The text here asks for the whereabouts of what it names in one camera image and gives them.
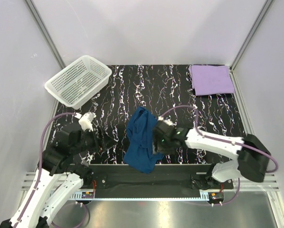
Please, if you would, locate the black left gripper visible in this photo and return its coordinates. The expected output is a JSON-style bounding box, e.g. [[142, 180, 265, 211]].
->
[[72, 125, 118, 154]]

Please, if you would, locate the blue t shirt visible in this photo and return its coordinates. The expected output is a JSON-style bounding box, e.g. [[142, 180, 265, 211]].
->
[[123, 107, 163, 174]]

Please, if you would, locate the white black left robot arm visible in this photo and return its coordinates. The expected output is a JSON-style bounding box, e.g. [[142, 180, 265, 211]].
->
[[0, 124, 116, 228]]

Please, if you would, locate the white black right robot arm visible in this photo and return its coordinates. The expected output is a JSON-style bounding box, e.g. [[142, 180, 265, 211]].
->
[[152, 118, 271, 188]]

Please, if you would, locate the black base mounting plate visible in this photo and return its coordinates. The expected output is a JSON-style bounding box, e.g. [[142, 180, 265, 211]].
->
[[65, 163, 234, 199]]

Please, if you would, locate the white plastic mesh basket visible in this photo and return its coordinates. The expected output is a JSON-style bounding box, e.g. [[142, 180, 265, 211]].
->
[[44, 55, 112, 110]]

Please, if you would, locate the folded purple t shirt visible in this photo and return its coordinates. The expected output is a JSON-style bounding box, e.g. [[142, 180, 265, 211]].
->
[[189, 65, 235, 96]]

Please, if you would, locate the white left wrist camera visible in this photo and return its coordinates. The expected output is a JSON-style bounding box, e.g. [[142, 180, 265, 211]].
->
[[78, 112, 96, 132]]

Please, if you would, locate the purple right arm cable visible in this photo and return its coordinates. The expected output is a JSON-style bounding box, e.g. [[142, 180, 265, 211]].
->
[[159, 105, 278, 173]]

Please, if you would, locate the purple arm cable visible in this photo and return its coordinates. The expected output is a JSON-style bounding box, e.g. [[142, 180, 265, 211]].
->
[[159, 105, 278, 173], [36, 112, 82, 181]]

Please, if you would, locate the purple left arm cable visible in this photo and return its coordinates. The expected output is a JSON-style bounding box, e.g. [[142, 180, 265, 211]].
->
[[36, 112, 82, 181]]

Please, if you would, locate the white slotted cable duct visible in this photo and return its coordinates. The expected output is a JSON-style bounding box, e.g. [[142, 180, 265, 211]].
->
[[70, 190, 209, 201]]

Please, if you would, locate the aluminium front rail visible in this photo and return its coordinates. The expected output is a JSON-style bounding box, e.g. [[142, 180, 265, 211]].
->
[[20, 172, 279, 191]]

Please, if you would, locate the left aluminium frame post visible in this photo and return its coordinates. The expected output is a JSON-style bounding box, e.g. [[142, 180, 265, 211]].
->
[[24, 0, 66, 69]]

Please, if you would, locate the aluminium frame post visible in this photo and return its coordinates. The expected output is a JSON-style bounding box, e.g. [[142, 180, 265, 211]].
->
[[24, 0, 66, 69], [229, 0, 275, 72]]

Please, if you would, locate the right aluminium frame post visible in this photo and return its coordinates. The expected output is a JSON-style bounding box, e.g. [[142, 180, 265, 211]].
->
[[229, 0, 275, 72]]

